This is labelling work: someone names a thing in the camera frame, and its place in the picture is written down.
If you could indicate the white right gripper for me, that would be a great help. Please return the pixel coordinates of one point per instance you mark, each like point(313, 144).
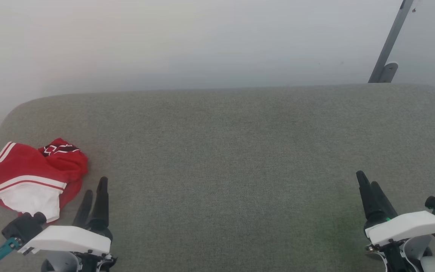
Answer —
point(410, 226)

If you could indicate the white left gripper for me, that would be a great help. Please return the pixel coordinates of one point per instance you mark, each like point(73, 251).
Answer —
point(70, 240)

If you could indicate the red white basketball jersey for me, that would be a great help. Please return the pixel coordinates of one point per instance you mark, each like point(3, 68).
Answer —
point(25, 170)

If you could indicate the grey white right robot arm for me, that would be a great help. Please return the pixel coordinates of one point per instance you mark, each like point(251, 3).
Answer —
point(414, 255)

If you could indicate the grey slanted metal bar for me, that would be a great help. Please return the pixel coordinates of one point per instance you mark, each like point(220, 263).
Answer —
point(393, 36)

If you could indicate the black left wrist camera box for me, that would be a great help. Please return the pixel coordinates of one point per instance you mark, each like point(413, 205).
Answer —
point(23, 226)

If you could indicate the grey round metal bracket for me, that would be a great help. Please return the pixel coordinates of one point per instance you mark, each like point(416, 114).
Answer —
point(389, 71)

